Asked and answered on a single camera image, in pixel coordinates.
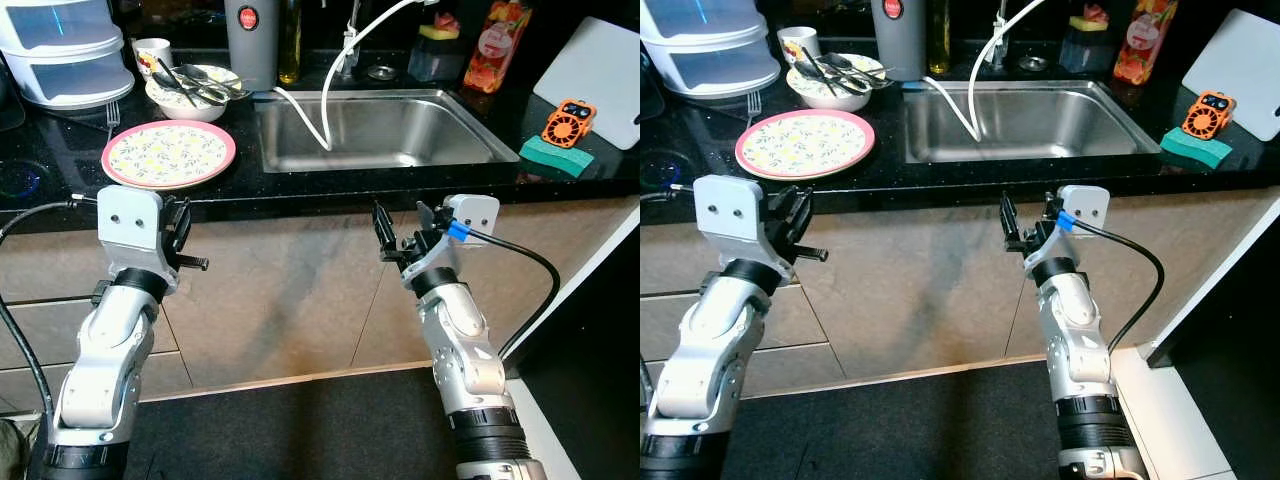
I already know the pink rimmed floral plate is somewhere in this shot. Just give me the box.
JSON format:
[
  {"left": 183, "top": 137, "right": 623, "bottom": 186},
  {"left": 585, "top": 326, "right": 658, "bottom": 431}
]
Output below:
[
  {"left": 101, "top": 120, "right": 238, "bottom": 191},
  {"left": 735, "top": 109, "right": 876, "bottom": 181}
]

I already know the stainless steel sink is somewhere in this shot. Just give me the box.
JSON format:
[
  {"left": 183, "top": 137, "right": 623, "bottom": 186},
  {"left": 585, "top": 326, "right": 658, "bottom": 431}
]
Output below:
[
  {"left": 903, "top": 80, "right": 1163, "bottom": 164},
  {"left": 253, "top": 89, "right": 521, "bottom": 174}
]

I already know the white floral bowl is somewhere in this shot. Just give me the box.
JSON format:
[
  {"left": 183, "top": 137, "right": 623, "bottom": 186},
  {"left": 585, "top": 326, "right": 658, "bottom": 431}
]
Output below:
[
  {"left": 145, "top": 64, "right": 244, "bottom": 123},
  {"left": 785, "top": 53, "right": 888, "bottom": 112}
]

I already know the beige cabinet door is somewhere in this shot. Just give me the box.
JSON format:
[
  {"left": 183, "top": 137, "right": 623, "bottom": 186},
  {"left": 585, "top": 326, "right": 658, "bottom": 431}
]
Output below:
[
  {"left": 1005, "top": 188, "right": 1280, "bottom": 359},
  {"left": 790, "top": 205, "right": 1051, "bottom": 381},
  {"left": 140, "top": 212, "right": 416, "bottom": 393},
  {"left": 350, "top": 195, "right": 641, "bottom": 371}
]

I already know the steel spoon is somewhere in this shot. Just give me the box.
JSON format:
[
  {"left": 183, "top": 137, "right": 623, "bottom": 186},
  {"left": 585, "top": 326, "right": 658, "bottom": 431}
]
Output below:
[
  {"left": 183, "top": 64, "right": 253, "bottom": 99},
  {"left": 793, "top": 60, "right": 874, "bottom": 99},
  {"left": 152, "top": 70, "right": 233, "bottom": 109},
  {"left": 825, "top": 53, "right": 894, "bottom": 89}
]

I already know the green sponge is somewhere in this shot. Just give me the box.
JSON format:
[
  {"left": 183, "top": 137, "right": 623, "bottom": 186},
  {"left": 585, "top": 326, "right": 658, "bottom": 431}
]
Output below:
[
  {"left": 519, "top": 135, "right": 598, "bottom": 179},
  {"left": 1160, "top": 126, "right": 1235, "bottom": 170}
]

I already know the white tiered food container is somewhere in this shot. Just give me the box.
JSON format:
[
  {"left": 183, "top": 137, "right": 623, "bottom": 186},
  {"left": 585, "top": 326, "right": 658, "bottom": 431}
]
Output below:
[
  {"left": 640, "top": 0, "right": 781, "bottom": 99},
  {"left": 0, "top": 0, "right": 136, "bottom": 110}
]

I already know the black chopstick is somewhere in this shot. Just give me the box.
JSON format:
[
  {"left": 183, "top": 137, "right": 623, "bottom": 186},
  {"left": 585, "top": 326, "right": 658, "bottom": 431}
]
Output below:
[
  {"left": 800, "top": 46, "right": 841, "bottom": 99},
  {"left": 157, "top": 57, "right": 199, "bottom": 109}
]

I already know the dark sponge holder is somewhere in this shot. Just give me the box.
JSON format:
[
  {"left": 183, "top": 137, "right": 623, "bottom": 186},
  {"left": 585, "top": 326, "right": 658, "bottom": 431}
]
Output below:
[
  {"left": 1059, "top": 6, "right": 1115, "bottom": 74},
  {"left": 407, "top": 15, "right": 465, "bottom": 83}
]

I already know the chrome sink faucet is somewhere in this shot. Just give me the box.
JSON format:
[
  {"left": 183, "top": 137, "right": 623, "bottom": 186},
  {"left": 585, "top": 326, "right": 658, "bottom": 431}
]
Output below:
[
  {"left": 340, "top": 0, "right": 363, "bottom": 79},
  {"left": 988, "top": 0, "right": 1011, "bottom": 71}
]

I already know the white printed mug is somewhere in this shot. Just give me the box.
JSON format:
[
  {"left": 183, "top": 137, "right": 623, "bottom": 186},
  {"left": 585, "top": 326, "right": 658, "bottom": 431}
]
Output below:
[
  {"left": 133, "top": 37, "right": 174, "bottom": 81},
  {"left": 777, "top": 26, "right": 821, "bottom": 69}
]

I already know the orange mini fan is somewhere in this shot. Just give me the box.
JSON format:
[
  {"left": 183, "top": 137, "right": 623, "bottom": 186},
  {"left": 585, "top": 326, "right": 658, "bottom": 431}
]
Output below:
[
  {"left": 1181, "top": 90, "right": 1236, "bottom": 140},
  {"left": 542, "top": 98, "right": 598, "bottom": 149}
]

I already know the grey water filter canister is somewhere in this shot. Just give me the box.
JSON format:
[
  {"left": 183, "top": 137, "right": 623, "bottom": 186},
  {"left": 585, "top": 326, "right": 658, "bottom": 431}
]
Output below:
[
  {"left": 224, "top": 0, "right": 281, "bottom": 93},
  {"left": 870, "top": 0, "right": 927, "bottom": 83}
]

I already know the peach dish soap bottle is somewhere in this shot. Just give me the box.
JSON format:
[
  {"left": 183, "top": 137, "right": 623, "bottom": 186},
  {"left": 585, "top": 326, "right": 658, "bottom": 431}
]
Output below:
[
  {"left": 462, "top": 0, "right": 533, "bottom": 95},
  {"left": 1113, "top": 0, "right": 1179, "bottom": 86}
]

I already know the olive oil glass bottle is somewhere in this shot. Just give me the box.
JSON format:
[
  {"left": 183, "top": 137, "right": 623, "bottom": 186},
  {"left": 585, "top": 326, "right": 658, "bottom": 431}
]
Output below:
[
  {"left": 279, "top": 0, "right": 304, "bottom": 86},
  {"left": 926, "top": 0, "right": 951, "bottom": 76}
]

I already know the white cutting board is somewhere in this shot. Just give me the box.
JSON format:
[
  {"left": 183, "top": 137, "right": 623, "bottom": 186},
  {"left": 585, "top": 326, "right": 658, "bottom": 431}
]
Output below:
[
  {"left": 1181, "top": 8, "right": 1280, "bottom": 141},
  {"left": 532, "top": 16, "right": 641, "bottom": 151}
]

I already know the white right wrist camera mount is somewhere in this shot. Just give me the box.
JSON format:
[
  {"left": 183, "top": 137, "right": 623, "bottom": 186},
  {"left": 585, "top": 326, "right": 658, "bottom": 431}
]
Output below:
[
  {"left": 1025, "top": 185, "right": 1111, "bottom": 271},
  {"left": 430, "top": 194, "right": 500, "bottom": 276}
]

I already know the white flexible hose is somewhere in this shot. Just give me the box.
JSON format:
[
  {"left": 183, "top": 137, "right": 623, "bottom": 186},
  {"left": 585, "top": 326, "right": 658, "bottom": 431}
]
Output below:
[
  {"left": 273, "top": 0, "right": 421, "bottom": 152},
  {"left": 922, "top": 0, "right": 1051, "bottom": 142}
]

